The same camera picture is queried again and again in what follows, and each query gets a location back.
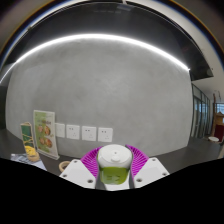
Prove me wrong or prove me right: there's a white wall socket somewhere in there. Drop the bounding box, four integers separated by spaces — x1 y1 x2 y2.
81 125 97 142
97 126 114 143
65 124 81 140

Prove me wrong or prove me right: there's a white blank wall plate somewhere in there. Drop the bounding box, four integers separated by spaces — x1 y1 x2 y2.
54 122 66 139

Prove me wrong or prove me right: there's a ceiling light strip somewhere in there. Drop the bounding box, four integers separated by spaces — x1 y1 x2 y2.
0 33 191 84

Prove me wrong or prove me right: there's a grey printed magazine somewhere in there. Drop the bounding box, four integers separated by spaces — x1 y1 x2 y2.
9 153 48 172

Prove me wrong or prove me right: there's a green and white charger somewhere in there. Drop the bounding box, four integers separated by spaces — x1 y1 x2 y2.
96 144 133 185

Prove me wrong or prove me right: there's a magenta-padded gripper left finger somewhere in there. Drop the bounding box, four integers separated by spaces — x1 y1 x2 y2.
59 146 105 190

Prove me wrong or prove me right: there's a glass partition with dark frame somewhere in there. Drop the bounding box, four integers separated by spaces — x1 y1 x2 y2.
190 83 213 139

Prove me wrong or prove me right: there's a tall green menu sign stand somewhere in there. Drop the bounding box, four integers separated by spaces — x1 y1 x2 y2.
32 109 60 161

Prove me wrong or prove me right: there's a beige tape roll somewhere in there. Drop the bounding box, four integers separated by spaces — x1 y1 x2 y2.
58 160 72 173
24 146 40 163

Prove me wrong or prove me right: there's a small orange sign card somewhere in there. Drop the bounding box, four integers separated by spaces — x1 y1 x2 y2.
20 121 36 152

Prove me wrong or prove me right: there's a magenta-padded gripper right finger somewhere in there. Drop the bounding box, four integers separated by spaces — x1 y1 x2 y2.
125 144 170 189

